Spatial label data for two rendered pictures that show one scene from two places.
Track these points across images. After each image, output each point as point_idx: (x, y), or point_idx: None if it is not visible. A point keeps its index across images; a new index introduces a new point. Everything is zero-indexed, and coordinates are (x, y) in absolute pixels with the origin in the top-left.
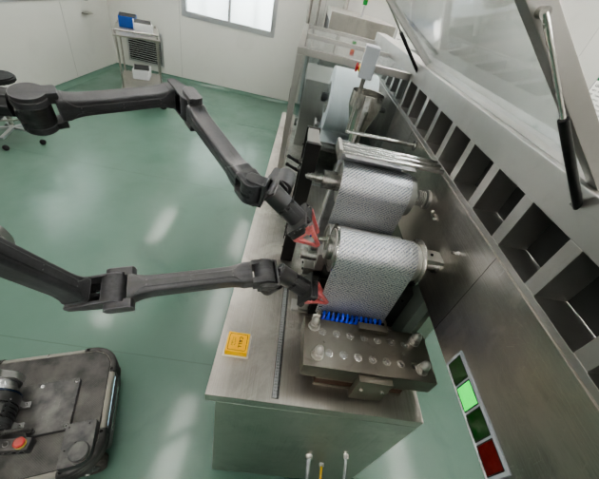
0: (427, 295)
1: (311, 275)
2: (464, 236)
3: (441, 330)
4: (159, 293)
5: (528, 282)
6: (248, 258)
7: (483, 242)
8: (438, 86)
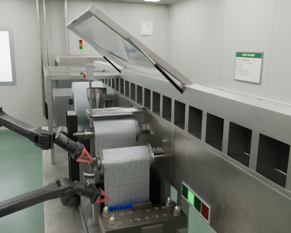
0: (164, 173)
1: (94, 185)
2: (164, 131)
3: (174, 182)
4: (3, 212)
5: (184, 129)
6: (48, 209)
7: (169, 127)
8: (131, 75)
